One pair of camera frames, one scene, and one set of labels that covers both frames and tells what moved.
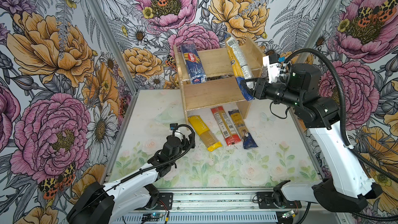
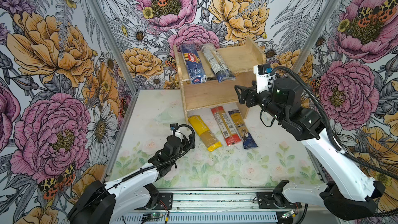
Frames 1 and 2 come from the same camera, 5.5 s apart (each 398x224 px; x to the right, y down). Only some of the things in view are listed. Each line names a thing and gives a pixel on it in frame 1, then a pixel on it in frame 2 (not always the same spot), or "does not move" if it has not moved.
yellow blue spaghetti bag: x=249 y=141 does not move
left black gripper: x=192 y=144 does not move
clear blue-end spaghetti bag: x=242 y=70 to x=220 y=69
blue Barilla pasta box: x=196 y=71 does not move
